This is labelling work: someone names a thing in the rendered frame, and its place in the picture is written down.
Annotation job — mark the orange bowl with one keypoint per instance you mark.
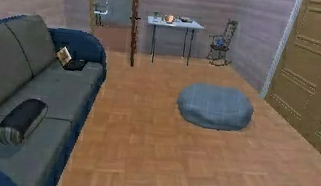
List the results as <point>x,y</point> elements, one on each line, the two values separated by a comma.
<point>169,18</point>

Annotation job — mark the blue object on chair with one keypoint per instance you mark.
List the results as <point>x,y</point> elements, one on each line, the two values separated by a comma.
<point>219,41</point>

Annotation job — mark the dark rocking chair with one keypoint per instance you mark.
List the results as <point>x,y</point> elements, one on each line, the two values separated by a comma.
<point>221,44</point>

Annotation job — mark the tan panelled room door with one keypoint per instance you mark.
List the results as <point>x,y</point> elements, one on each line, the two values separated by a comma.
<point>318,75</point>

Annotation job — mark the dark striped bolster cushion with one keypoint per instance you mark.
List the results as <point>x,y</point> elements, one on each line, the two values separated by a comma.
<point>21,121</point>

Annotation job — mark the brown open room door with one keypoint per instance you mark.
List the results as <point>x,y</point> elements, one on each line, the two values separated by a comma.
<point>133,21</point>

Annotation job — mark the white table with black legs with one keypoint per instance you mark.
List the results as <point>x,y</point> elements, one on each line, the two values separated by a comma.
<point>175,24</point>

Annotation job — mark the dark flat dish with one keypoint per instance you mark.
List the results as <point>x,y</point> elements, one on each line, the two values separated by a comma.
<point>186,19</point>

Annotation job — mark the blue and grey sofa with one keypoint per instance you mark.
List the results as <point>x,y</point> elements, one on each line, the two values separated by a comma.
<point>34,90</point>

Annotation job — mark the blue round floor cushion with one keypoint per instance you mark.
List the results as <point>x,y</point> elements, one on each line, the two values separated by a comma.
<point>215,106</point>

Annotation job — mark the small grey cup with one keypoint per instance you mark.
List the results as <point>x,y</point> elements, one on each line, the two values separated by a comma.
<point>155,14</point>

